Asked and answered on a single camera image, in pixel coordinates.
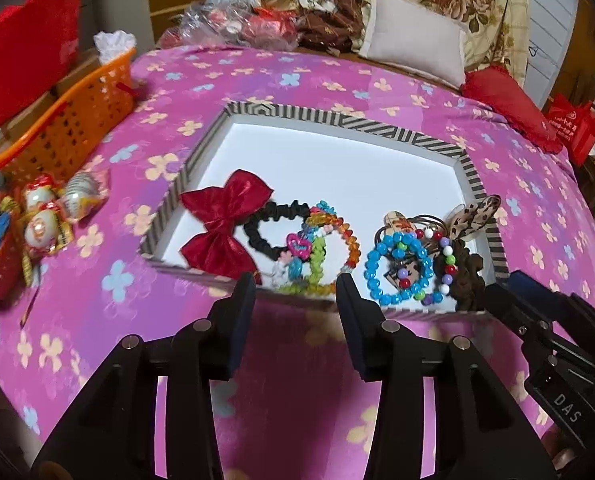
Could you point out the red gift bag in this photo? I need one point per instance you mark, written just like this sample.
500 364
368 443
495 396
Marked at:
575 130

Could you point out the red paper bag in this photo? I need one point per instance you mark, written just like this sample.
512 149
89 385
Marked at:
22 50

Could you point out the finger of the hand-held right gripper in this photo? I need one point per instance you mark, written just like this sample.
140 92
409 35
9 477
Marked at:
507 305
532 285

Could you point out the red satin hair bow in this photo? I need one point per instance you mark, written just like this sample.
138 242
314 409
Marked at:
222 210

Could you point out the brown floral quilt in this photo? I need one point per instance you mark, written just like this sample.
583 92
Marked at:
337 20

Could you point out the white crumpled tissue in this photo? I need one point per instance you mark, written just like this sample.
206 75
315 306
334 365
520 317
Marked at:
112 42

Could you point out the red frilled cushion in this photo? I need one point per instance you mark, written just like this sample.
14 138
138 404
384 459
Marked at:
507 100

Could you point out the orange plastic basket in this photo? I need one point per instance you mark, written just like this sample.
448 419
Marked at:
77 120

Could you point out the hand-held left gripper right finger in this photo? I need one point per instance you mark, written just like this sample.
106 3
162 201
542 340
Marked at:
350 320

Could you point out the striped rim white tray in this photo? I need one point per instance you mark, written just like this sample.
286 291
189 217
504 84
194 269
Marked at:
327 160

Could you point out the leopard bow brown scrunchie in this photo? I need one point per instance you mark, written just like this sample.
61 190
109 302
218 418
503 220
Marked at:
465 280

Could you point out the black scrunchie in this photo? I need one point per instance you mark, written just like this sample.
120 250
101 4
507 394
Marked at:
251 235

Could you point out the pile of clear plastic bags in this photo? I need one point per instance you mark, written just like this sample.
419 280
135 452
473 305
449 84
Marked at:
217 20

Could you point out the brown cardboard box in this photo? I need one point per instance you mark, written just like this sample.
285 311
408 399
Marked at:
77 75

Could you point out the pink floral bedsheet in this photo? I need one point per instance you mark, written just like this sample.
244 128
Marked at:
277 80

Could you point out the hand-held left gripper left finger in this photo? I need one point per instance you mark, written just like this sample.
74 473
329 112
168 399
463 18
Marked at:
242 320

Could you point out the foil wrapped candy ball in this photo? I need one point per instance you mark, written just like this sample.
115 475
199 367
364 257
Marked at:
40 195
80 195
40 227

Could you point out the white pillow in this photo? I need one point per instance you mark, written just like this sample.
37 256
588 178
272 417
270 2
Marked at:
412 40

